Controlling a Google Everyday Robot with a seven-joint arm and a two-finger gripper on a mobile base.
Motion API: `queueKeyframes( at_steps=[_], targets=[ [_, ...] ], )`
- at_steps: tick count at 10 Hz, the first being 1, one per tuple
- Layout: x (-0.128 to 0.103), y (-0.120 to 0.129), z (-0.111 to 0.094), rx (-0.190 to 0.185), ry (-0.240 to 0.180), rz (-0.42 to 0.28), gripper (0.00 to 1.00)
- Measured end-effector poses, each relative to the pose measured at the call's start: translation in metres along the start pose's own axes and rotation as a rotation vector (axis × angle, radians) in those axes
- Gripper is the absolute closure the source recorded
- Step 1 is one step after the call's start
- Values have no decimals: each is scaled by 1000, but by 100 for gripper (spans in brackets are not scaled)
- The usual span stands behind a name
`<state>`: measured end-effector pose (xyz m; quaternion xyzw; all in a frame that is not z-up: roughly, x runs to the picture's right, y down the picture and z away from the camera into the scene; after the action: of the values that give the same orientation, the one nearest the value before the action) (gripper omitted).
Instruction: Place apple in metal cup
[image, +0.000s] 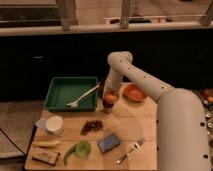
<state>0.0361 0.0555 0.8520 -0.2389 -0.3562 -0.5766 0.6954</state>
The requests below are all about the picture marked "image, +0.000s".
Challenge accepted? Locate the dark grape bunch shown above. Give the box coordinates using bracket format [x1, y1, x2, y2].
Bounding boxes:
[81, 120, 104, 135]

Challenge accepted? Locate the metal cup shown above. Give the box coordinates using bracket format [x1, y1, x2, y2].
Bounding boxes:
[102, 100, 113, 114]

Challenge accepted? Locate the white round container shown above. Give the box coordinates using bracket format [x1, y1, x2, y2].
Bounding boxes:
[45, 116, 64, 134]

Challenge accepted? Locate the yellow corn cob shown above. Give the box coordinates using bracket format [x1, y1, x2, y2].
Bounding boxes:
[33, 141, 61, 148]

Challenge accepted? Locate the black cable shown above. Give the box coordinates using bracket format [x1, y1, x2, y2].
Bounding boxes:
[0, 127, 27, 156]

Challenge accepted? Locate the brown wooden block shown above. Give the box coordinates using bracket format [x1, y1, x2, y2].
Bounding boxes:
[32, 148, 60, 166]

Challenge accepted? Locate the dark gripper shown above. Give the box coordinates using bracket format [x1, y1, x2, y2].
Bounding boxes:
[102, 81, 119, 100]

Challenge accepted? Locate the orange bowl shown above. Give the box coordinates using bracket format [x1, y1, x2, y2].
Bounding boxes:
[123, 84, 146, 102]

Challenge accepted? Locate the orange apple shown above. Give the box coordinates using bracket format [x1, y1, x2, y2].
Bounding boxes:
[105, 94, 117, 104]

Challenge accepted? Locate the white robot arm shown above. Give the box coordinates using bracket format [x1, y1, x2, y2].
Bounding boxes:
[104, 51, 211, 171]

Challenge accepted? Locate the green pepper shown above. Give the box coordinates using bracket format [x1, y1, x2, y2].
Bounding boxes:
[63, 144, 77, 165]

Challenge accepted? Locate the green plastic tray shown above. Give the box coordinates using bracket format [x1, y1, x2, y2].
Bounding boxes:
[44, 77, 98, 112]

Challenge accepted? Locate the blue sponge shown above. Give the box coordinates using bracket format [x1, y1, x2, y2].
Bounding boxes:
[97, 133, 120, 153]

